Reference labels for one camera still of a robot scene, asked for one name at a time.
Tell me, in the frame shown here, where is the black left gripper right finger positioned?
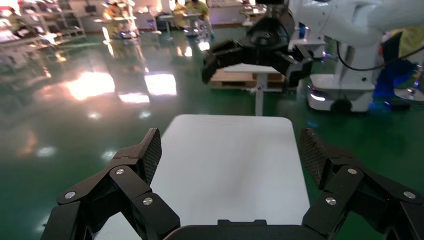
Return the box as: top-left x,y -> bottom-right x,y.
299,128 -> 424,240

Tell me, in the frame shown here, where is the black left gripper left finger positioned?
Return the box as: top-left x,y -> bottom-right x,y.
39,127 -> 181,240

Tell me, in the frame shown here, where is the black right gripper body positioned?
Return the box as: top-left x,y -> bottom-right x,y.
238,15 -> 296,64

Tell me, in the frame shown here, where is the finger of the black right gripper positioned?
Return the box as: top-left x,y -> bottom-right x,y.
271,44 -> 314,94
201,39 -> 259,84

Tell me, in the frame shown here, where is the wooden pallet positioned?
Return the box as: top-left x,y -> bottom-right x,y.
209,68 -> 286,90

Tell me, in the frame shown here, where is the small white table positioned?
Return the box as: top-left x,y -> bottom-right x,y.
223,62 -> 286,117

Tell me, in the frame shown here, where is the white robot body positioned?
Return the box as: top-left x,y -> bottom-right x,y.
306,41 -> 377,114

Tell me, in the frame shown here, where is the person in yellow coat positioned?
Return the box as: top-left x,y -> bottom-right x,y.
171,1 -> 187,31
101,1 -> 133,39
372,24 -> 424,109
185,0 -> 215,39

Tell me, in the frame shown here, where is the metal shelf rack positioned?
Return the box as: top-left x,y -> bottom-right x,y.
0,0 -> 87,46

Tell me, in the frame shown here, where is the thin black cable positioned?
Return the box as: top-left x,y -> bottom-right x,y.
336,41 -> 424,72

